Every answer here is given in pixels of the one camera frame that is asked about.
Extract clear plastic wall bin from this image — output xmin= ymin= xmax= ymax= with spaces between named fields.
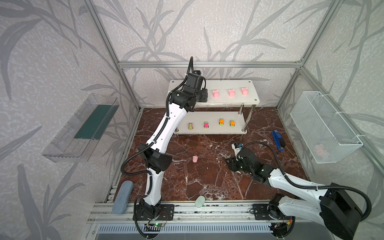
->
xmin=42 ymin=94 xmax=120 ymax=163

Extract blue stapler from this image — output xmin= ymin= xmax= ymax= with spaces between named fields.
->
xmin=272 ymin=130 xmax=286 ymax=152

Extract white wire wall basket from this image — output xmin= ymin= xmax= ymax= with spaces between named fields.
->
xmin=290 ymin=91 xmax=364 ymax=164

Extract pale green oval soap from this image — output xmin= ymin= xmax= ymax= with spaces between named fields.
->
xmin=195 ymin=196 xmax=206 ymax=208

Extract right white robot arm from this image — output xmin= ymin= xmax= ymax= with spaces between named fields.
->
xmin=225 ymin=143 xmax=372 ymax=240

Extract white two-tier shelf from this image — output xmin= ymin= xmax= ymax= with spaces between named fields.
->
xmin=162 ymin=80 xmax=260 ymax=137

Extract pink item in basket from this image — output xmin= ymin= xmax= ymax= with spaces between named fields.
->
xmin=314 ymin=144 xmax=329 ymax=159

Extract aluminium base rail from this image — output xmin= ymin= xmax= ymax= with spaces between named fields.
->
xmin=87 ymin=200 xmax=295 ymax=238

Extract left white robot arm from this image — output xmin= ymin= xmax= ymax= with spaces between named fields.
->
xmin=121 ymin=58 xmax=208 ymax=221

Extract grey blue sponge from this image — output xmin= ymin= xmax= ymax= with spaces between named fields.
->
xmin=112 ymin=181 xmax=134 ymax=215

